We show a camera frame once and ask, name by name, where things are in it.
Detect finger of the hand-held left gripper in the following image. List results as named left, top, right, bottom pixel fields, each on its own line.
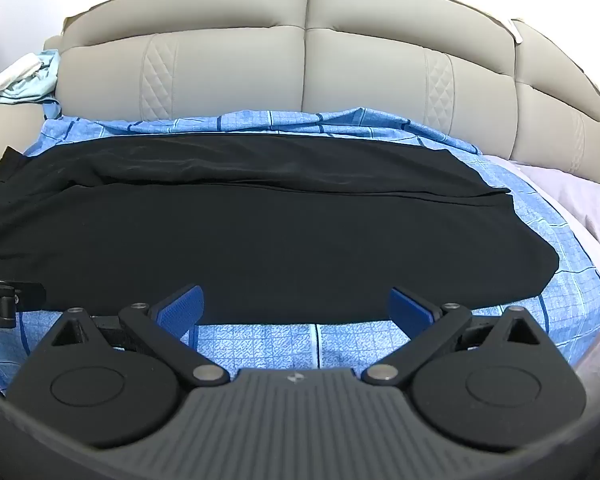
left=13, top=283, right=47, bottom=312

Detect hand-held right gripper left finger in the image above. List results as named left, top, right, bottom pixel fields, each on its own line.
left=49, top=284, right=231, bottom=389

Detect blue checked bedsheet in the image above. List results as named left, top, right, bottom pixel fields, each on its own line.
left=0, top=97, right=600, bottom=397

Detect black pants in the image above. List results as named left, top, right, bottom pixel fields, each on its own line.
left=0, top=132, right=562, bottom=327

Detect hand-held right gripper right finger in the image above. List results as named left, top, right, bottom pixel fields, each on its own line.
left=361, top=286, right=551, bottom=389

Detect beige padded bed frame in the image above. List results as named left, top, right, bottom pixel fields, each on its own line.
left=0, top=101, right=48, bottom=196

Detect light blue cloth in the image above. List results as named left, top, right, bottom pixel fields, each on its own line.
left=0, top=49, right=63, bottom=107

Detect beige padded headboard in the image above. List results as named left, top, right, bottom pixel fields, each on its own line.
left=44, top=0, right=600, bottom=177

